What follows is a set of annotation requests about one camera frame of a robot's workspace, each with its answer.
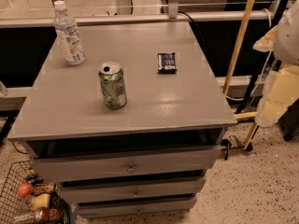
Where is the black wire basket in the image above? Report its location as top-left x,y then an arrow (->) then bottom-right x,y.
0,161 -> 72,224

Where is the top grey drawer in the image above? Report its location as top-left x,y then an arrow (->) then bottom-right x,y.
32,145 -> 221,182

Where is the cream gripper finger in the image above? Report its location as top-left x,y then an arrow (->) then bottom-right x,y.
255,63 -> 299,127
253,26 -> 277,52

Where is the black stand pole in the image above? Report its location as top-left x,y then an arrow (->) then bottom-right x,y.
235,0 -> 289,114

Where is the grey drawer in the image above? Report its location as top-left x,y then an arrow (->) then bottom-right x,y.
59,176 -> 206,204
32,145 -> 221,182
77,196 -> 196,218

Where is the clear plastic water bottle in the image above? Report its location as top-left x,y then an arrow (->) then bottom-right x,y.
53,0 -> 86,65

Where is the grey drawer cabinet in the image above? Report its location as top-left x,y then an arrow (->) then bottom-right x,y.
8,22 -> 235,211

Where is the red round fruit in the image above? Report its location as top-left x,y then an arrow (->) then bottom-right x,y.
17,182 -> 33,198

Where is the bottom grey drawer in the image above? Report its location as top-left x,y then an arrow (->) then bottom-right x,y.
77,196 -> 196,218

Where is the red sauce bottle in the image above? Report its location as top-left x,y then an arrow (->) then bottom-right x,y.
12,207 -> 64,224

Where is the middle grey drawer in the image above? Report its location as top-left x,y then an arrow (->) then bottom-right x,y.
59,176 -> 206,204

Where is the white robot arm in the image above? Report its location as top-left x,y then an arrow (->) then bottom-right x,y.
253,0 -> 299,127

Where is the black cable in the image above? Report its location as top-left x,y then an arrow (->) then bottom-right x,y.
178,10 -> 209,56

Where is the brown snack packet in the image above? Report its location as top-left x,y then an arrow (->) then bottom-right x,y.
33,183 -> 57,196

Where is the dark blue snack packet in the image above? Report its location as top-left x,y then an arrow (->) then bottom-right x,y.
158,52 -> 177,74

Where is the grey metal rail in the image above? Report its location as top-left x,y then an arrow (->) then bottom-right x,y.
0,10 -> 275,28

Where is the green soda can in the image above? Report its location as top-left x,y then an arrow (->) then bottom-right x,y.
98,61 -> 127,109

